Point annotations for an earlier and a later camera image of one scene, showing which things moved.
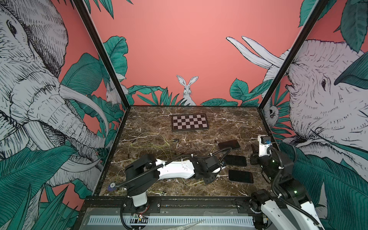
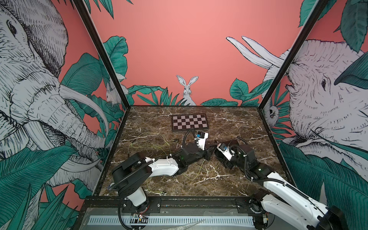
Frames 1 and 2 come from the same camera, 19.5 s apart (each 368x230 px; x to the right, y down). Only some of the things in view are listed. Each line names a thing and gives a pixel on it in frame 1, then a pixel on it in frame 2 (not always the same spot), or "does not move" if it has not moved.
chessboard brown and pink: x=180 y=122 does not move
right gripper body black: x=256 y=159 -> x=234 y=162
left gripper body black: x=209 y=178 -> x=199 y=155
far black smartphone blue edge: x=232 y=144 does not move
